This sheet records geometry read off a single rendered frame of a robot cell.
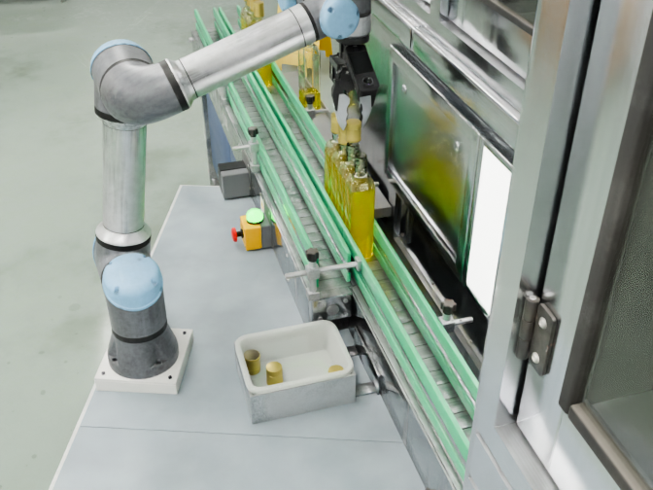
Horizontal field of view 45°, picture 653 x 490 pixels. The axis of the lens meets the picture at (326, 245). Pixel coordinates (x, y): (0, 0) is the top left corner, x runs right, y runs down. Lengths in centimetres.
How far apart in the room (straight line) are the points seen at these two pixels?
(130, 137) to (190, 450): 62
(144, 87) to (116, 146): 21
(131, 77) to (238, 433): 72
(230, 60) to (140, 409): 74
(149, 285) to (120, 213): 17
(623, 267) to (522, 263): 10
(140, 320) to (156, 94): 48
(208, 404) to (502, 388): 107
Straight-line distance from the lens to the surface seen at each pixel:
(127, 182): 163
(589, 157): 54
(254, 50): 144
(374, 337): 163
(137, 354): 168
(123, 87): 144
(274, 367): 165
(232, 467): 157
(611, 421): 59
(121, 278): 161
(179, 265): 207
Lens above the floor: 195
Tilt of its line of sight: 35 degrees down
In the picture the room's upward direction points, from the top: straight up
